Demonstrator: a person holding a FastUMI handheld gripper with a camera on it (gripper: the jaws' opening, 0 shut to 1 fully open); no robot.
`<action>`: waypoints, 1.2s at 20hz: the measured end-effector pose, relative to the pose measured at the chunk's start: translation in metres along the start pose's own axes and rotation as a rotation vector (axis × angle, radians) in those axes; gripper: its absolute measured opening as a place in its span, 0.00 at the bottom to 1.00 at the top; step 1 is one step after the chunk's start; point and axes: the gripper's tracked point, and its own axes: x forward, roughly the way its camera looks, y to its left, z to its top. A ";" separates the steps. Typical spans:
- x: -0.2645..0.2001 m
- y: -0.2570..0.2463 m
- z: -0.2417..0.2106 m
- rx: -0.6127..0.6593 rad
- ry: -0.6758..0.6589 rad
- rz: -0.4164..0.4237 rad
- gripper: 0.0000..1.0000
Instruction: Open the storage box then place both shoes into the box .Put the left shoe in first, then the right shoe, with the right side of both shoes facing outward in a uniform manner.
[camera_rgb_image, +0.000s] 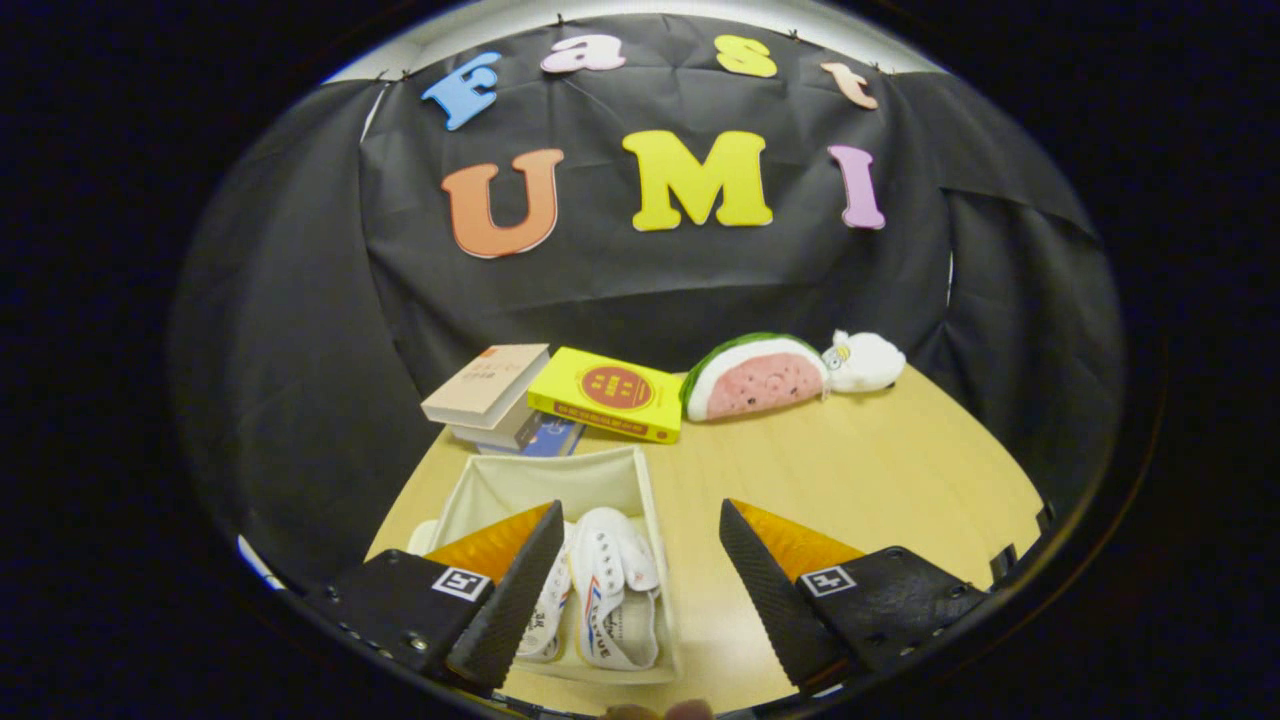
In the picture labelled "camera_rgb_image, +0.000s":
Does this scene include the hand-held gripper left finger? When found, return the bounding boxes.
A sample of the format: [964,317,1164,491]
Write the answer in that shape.
[303,500,568,693]

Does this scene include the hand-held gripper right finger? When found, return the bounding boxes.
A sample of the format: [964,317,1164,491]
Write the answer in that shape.
[716,498,991,698]

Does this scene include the white canvas shoe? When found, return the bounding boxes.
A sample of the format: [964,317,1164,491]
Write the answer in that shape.
[568,507,663,671]
[515,525,576,663]

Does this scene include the beige fabric storage box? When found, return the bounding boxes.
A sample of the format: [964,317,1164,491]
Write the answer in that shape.
[405,445,683,686]

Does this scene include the grey book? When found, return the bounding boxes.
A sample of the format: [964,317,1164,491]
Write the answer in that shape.
[448,400,543,451]

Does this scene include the blue book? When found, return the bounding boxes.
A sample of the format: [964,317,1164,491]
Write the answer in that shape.
[478,415,588,459]

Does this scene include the watermelon slice plush toy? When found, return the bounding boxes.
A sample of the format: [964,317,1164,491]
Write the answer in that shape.
[680,332,831,423]

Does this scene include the beige book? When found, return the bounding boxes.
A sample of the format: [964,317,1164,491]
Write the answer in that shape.
[421,343,551,431]

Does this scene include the yellow book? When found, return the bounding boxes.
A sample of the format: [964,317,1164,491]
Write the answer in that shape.
[527,346,686,444]

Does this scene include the white plush toy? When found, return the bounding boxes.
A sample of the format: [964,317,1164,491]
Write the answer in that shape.
[822,329,907,395]

